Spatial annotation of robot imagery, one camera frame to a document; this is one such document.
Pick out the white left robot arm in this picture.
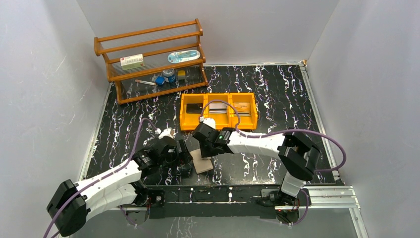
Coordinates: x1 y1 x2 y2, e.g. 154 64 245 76
47 128 192 237

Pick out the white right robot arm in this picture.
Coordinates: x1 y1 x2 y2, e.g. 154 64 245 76
192 119 321 206

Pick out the silver credit card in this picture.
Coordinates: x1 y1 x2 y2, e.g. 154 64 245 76
209 103 227 114

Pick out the black credit card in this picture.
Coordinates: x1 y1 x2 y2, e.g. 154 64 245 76
186 103 204 114

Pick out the gold credit card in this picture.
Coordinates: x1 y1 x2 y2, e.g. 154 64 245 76
233 102 251 117

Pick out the yellow three-compartment plastic bin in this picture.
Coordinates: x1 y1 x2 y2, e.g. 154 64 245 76
179 93 258 131

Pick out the blue small container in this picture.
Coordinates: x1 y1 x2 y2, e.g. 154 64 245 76
155 76 166 86

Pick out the white tube stick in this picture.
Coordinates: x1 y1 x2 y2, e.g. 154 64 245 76
135 79 156 86

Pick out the yellow small box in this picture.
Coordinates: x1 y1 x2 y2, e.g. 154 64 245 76
177 70 186 80

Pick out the round silver tin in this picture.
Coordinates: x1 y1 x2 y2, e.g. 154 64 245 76
162 68 176 83

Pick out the wooden shelf rack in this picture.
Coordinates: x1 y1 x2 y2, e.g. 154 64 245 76
94 18 209 105

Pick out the oval blue blister pack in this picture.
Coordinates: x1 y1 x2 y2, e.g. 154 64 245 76
167 50 201 64

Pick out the white medicine box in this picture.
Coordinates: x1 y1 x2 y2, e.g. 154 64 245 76
120 54 144 70

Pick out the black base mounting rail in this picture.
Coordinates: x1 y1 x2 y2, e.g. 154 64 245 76
115 184 312 220

